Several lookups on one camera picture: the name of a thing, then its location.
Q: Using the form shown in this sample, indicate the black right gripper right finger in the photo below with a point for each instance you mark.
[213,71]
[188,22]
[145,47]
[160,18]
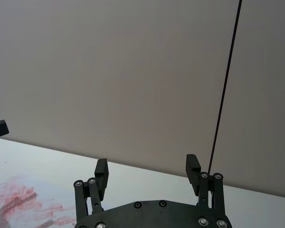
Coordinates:
[192,171]

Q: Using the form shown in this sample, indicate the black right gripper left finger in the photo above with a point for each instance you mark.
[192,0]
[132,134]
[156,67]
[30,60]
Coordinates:
[101,175]

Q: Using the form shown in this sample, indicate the plain pale wall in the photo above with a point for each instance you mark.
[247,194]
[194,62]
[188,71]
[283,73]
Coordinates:
[123,71]

